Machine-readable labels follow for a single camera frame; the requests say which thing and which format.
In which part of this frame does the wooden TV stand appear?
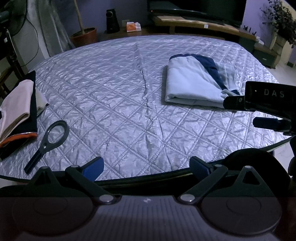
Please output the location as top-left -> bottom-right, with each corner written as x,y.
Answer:
98,16 -> 258,53

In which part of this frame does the blue raglan graphic shirt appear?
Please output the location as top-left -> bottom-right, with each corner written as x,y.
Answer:
165,54 -> 241,108

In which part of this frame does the potted tree in red pot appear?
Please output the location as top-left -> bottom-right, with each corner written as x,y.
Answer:
70,0 -> 97,48

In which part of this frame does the white cloth at bed edge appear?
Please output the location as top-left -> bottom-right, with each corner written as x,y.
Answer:
1,79 -> 34,143

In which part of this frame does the dark wooden chair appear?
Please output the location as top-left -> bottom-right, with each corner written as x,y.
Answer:
1,28 -> 25,99

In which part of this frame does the orange tissue box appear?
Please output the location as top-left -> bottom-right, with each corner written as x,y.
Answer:
126,22 -> 142,33

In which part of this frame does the silver quilted bedspread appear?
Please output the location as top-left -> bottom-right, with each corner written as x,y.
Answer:
1,35 -> 287,180

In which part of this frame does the black magnifying glass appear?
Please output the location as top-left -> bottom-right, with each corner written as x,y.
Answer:
24,120 -> 70,175

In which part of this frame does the dark low side cabinet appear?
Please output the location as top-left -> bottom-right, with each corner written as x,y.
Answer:
252,43 -> 280,69

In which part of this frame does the flower plant in vase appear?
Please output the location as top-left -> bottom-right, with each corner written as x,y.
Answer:
261,1 -> 295,56

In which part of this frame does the white wall socket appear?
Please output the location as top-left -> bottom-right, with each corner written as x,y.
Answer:
121,20 -> 130,27

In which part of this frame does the grey curtain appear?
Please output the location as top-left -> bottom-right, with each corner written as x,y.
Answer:
36,0 -> 74,57

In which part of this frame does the black speaker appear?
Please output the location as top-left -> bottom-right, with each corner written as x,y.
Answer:
104,9 -> 120,34

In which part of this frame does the black standing fan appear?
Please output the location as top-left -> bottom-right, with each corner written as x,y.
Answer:
1,0 -> 39,69

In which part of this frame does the large black television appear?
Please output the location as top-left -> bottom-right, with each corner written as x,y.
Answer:
147,0 -> 246,28

